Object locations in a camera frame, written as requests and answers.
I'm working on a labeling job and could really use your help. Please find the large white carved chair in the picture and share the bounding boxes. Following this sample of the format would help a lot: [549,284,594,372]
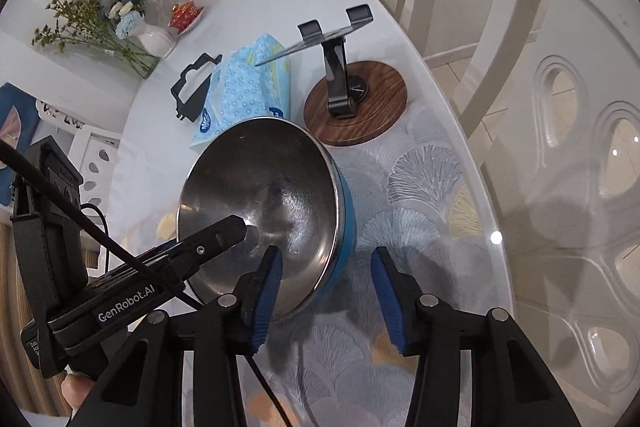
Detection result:
[452,0,640,408]

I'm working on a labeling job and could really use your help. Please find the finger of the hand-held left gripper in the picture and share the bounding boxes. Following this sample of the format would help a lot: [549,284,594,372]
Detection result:
[172,214,248,282]

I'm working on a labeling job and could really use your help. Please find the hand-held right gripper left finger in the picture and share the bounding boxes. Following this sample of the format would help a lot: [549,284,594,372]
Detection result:
[70,246,285,427]

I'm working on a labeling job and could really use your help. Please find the blue flower bouquet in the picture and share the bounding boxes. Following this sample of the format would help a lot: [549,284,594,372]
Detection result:
[90,0,168,40]

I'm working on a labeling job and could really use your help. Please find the chair with blue cover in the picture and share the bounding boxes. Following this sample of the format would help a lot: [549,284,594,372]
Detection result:
[0,82,43,208]

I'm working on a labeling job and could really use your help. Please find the person's left hand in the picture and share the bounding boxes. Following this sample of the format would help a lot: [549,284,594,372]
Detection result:
[61,372,96,413]

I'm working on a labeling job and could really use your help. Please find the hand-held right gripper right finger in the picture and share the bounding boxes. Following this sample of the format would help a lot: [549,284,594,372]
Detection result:
[370,246,583,427]

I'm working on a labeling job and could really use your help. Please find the round wooden base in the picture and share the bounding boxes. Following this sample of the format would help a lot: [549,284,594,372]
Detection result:
[303,61,408,146]

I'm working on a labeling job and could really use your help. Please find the black cable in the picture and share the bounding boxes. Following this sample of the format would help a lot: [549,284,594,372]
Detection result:
[0,139,296,427]

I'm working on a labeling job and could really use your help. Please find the red tea cup set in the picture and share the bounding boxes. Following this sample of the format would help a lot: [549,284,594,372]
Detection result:
[168,1,205,31]

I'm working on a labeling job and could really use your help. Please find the white ornate chair back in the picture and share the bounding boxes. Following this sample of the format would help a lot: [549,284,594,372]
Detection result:
[35,97,91,132]

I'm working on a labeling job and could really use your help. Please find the white vase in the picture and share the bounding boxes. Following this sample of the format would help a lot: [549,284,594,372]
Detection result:
[136,24,178,59]

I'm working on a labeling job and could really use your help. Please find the black phone stand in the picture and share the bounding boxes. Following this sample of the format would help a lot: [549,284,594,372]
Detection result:
[255,4,373,118]

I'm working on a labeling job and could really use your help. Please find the blue steel bowl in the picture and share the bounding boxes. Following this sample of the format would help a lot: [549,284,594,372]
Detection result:
[176,117,357,323]

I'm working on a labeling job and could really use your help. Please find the light blue tissue pack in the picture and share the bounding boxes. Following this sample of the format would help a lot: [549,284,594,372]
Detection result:
[190,33,292,151]

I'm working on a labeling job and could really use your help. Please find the glass vase with green stems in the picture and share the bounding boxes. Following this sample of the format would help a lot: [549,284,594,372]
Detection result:
[31,0,161,80]

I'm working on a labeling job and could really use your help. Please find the black plastic frame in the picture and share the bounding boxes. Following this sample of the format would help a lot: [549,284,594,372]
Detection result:
[170,53,223,122]

